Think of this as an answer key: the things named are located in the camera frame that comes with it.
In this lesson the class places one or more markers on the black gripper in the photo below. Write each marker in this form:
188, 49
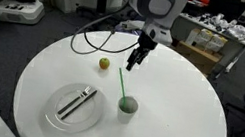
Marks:
146, 43

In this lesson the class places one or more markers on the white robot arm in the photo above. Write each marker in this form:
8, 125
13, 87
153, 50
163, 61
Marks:
157, 3

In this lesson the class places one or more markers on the white cluttered desk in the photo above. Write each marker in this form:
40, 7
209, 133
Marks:
187, 29

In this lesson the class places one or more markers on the green straw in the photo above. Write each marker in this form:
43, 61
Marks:
122, 85

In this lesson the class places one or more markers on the brown cardboard box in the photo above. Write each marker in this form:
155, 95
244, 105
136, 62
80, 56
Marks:
198, 58

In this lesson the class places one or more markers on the yellow-red apple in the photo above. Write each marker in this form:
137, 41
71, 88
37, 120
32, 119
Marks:
104, 63

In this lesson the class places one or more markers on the white plate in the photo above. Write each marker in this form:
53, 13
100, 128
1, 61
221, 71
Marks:
86, 119

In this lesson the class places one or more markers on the white mug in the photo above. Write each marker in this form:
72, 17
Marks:
125, 116

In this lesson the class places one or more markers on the white robot parts pile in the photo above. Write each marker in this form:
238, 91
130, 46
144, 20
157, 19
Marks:
234, 29

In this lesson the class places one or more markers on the white cardboard boxes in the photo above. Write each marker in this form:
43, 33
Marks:
207, 39

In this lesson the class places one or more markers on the large black monitor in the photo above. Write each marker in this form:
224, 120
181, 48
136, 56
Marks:
228, 7

